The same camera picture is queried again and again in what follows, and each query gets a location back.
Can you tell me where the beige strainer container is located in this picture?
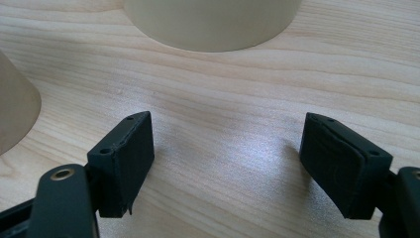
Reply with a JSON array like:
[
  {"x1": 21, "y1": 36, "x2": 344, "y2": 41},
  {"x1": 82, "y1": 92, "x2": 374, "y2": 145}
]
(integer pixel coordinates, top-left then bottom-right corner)
[{"x1": 122, "y1": 0, "x2": 303, "y2": 54}]

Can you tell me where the white trash bin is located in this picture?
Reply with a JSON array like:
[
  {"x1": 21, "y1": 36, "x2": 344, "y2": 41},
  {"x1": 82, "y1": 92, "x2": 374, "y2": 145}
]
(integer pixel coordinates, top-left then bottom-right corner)
[{"x1": 0, "y1": 49, "x2": 43, "y2": 157}]

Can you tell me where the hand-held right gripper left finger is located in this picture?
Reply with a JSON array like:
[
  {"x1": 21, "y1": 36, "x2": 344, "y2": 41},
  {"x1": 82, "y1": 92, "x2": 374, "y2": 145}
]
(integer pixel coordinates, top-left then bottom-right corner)
[{"x1": 86, "y1": 110, "x2": 156, "y2": 219}]

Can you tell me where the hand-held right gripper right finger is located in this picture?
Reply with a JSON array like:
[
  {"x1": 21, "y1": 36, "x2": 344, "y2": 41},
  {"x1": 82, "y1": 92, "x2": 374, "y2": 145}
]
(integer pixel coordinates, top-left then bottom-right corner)
[{"x1": 298, "y1": 111, "x2": 394, "y2": 220}]

